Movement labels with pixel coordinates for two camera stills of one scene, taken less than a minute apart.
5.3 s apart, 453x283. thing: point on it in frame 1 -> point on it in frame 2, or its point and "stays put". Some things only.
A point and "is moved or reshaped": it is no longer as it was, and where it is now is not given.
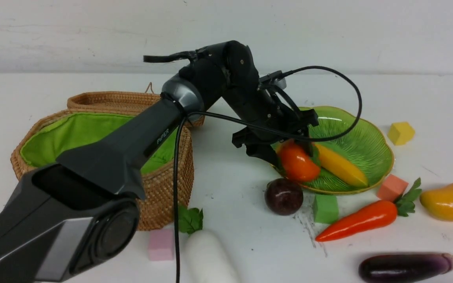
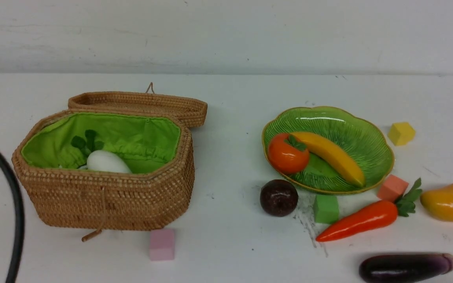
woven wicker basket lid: x=119 y=100 stays put
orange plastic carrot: x=380 y=214 stays put
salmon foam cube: x=392 y=189 stays put
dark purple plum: x=283 y=196 is moved or reshaped
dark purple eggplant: x=405 y=268 stays put
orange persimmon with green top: x=297 y=164 is moved or reshaped
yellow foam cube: x=401 y=133 stays put
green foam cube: x=326 y=208 stays put
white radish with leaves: x=203 y=261 is moved or reshaped
